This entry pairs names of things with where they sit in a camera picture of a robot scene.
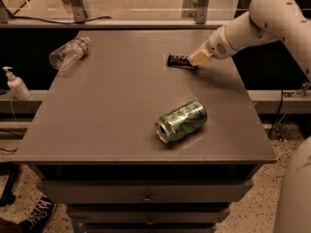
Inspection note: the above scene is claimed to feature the dark rxbar chocolate bar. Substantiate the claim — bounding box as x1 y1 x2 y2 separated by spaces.
167 54 196 70

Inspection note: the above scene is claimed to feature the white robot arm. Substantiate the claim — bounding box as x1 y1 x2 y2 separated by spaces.
189 0 311 233

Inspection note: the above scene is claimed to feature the clear plastic water bottle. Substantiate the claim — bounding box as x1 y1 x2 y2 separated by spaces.
49 36 91 71

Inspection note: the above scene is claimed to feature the white pump dispenser bottle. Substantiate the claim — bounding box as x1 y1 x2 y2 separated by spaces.
3 66 31 100

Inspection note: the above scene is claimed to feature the green soda can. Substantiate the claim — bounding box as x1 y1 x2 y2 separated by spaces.
155 101 207 144

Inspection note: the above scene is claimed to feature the grey drawer cabinet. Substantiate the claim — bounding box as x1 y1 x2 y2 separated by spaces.
14 30 276 233

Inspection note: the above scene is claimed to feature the top drawer with knob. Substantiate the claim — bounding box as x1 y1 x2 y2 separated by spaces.
38 179 253 204

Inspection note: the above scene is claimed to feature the drawer with knob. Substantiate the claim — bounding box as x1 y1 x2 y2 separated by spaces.
38 179 253 204
67 204 230 223

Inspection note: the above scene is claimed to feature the black and white sneaker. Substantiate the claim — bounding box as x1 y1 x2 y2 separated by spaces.
19 195 55 233

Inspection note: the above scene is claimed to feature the black cable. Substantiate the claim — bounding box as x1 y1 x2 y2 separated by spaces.
6 3 113 26

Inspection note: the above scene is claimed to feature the metal frame rail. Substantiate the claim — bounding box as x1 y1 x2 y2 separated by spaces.
0 17 228 30

